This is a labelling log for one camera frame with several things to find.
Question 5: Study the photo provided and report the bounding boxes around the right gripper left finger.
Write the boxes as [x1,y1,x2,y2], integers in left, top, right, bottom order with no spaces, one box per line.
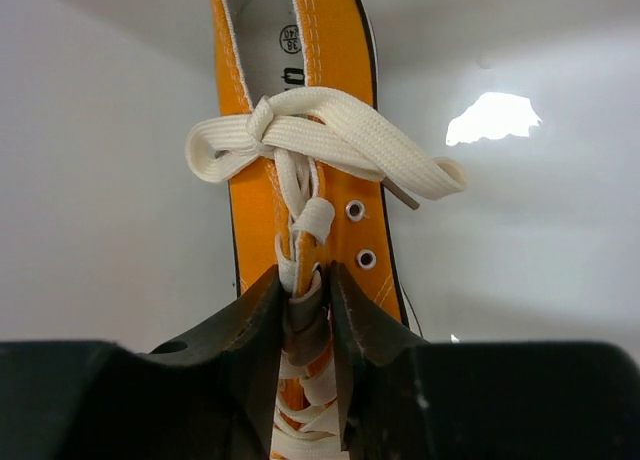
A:
[1,268,284,459]

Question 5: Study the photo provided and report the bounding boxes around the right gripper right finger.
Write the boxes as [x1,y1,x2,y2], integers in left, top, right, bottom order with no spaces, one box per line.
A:
[328,263,639,459]

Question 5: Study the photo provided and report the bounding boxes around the orange canvas sneaker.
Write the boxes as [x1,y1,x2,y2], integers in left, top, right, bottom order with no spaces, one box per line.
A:
[186,0,467,459]

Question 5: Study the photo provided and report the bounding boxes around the dark pink drawer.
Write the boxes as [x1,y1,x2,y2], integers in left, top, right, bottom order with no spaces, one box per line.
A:
[1,0,639,352]

